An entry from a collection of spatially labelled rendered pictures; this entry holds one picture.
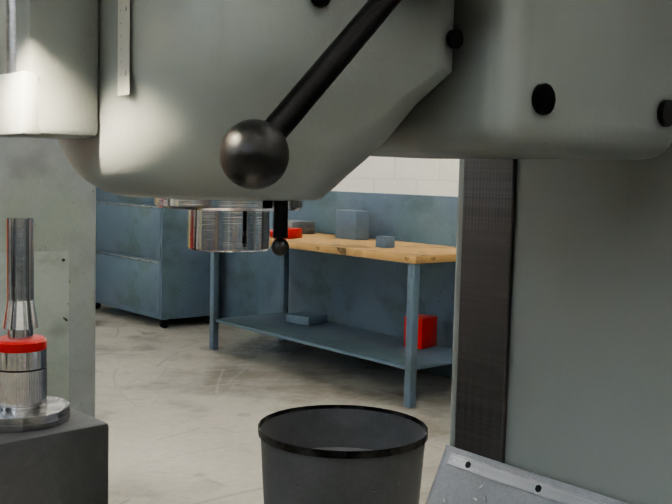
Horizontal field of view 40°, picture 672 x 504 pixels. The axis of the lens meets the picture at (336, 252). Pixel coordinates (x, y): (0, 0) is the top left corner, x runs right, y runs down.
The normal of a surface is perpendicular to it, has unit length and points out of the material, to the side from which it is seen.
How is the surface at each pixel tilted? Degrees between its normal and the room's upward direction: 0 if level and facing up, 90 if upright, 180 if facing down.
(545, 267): 90
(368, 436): 87
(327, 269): 90
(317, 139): 122
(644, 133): 99
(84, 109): 90
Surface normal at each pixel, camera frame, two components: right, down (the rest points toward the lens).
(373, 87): 0.60, 0.39
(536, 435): -0.76, 0.04
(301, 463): -0.51, 0.12
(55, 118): 0.65, 0.08
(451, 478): -0.67, -0.41
